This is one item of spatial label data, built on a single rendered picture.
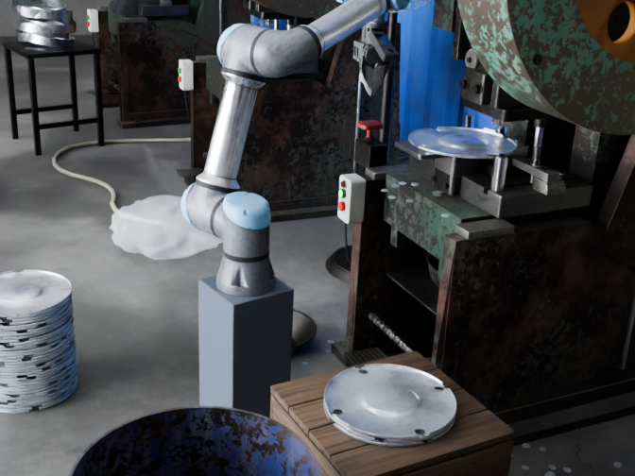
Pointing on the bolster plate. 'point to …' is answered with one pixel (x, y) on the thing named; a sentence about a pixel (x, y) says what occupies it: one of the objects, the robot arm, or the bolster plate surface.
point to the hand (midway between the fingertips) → (372, 92)
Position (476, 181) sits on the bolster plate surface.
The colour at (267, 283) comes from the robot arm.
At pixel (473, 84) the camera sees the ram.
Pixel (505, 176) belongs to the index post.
